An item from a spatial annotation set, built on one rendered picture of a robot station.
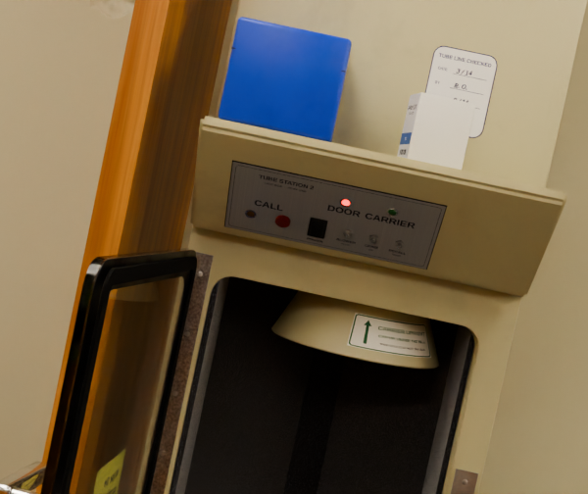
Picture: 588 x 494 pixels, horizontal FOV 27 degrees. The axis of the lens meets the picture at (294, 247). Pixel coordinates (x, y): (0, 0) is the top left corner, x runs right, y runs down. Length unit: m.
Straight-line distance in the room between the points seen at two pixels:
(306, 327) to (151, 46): 0.32
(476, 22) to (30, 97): 0.68
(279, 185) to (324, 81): 0.10
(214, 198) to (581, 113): 0.66
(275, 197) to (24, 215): 0.61
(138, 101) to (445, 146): 0.27
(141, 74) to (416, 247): 0.29
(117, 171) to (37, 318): 0.59
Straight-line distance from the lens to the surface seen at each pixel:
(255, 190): 1.10
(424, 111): 1.09
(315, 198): 1.09
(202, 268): 1.17
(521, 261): 1.12
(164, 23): 1.10
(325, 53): 1.07
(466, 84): 1.18
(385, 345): 1.20
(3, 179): 1.65
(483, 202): 1.07
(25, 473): 0.99
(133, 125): 1.09
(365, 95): 1.17
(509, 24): 1.19
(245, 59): 1.07
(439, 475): 1.23
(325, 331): 1.20
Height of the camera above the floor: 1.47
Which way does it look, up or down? 3 degrees down
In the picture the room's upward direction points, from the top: 12 degrees clockwise
